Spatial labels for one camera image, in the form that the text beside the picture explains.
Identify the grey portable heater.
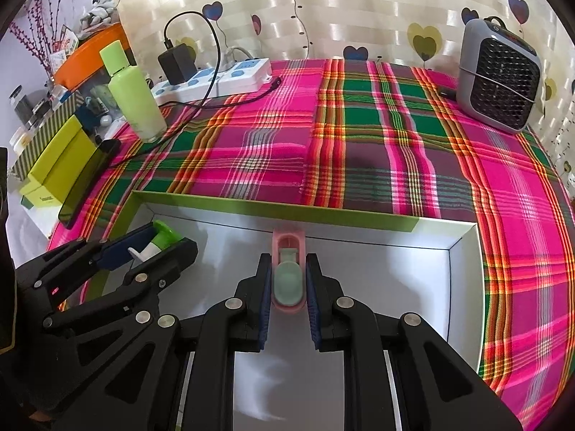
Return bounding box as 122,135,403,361
456,17,542,134

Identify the white blue power strip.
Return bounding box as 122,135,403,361
151,59,272,105

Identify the orange tray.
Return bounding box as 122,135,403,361
54,22,132,91

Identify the red twig decoration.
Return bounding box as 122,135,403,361
8,0,63,78

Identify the light green bottle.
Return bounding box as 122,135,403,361
100,40,167,143

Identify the yellow green gift box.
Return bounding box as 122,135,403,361
19,115,96,207

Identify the green white cardboard box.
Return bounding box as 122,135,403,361
105,193,486,430

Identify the pink plaid bedspread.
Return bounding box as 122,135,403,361
50,59,574,430

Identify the striped box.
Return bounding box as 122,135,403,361
11,92,85,182

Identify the black charger plug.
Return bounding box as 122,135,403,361
158,44,197,86

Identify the heart pattern curtain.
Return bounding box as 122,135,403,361
119,0,574,188

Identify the green white roller massager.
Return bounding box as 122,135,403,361
128,220,182,263

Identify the black charger cable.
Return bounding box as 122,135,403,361
107,11,284,170

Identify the pink green clip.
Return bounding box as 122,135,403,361
272,230,306,314

